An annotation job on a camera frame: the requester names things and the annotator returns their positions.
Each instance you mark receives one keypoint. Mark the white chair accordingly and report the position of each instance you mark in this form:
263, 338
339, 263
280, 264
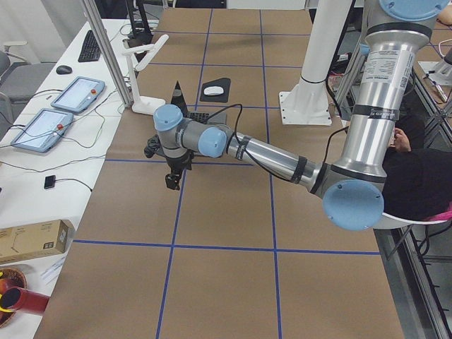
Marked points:
390, 222

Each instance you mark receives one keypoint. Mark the brown cardboard box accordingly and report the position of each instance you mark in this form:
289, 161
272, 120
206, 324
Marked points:
35, 240

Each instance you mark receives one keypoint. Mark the white computer mouse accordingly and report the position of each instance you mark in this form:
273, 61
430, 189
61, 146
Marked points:
213, 90

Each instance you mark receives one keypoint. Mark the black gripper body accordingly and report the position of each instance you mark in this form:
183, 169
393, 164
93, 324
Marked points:
178, 163

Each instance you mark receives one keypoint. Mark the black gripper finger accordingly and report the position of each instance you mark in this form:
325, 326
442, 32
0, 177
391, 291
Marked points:
172, 181

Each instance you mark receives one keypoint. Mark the teach pendant tablet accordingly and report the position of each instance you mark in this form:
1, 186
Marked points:
79, 95
44, 131

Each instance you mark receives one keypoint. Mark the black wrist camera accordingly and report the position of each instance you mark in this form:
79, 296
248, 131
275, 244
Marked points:
153, 147

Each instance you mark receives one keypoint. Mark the wicker basket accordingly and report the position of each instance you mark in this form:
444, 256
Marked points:
10, 277

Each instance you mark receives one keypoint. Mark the aluminium frame post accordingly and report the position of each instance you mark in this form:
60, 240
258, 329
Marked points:
93, 16

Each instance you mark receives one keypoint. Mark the red cylinder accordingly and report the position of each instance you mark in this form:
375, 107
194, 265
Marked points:
23, 300

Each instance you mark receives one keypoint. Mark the upper teach pendant tablet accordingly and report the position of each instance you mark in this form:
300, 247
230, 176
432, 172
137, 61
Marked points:
79, 95

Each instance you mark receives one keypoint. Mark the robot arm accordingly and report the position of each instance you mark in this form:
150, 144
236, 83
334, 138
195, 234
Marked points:
358, 174

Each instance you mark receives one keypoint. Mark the seated person in black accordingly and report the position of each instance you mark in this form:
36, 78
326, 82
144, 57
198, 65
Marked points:
418, 183

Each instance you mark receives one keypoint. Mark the small black device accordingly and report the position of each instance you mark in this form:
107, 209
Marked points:
50, 181

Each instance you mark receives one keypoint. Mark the black mouse pad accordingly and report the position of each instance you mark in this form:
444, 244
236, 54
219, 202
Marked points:
223, 82

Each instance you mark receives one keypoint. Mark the black desk mouse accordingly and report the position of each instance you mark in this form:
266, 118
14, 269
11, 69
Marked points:
64, 70

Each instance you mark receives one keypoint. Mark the lower teach pendant tablet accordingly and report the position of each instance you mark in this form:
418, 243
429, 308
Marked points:
44, 131

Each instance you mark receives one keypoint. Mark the black keyboard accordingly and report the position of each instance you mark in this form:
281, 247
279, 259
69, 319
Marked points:
90, 50

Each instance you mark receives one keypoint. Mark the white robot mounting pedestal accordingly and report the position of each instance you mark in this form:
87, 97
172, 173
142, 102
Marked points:
307, 103

